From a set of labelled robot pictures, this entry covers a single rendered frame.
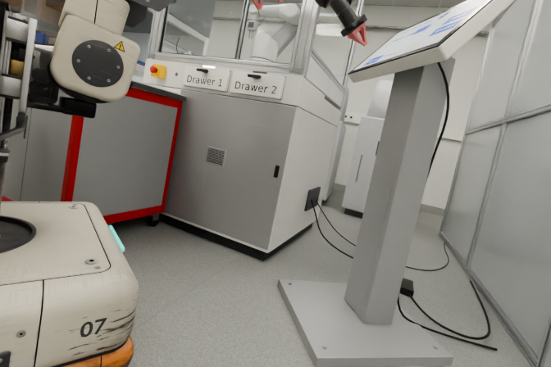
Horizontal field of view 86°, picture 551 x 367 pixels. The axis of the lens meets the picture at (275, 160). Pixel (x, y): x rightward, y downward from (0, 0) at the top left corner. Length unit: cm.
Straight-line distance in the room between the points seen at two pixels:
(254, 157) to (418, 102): 79
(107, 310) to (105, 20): 63
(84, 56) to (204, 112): 96
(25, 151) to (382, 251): 152
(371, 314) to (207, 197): 97
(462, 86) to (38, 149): 456
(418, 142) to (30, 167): 156
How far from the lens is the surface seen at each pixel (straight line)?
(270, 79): 150
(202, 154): 167
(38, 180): 159
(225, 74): 163
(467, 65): 490
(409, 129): 111
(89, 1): 85
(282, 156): 144
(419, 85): 114
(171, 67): 189
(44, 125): 156
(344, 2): 125
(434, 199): 471
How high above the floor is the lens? 64
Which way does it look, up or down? 5 degrees down
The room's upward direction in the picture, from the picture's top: 11 degrees clockwise
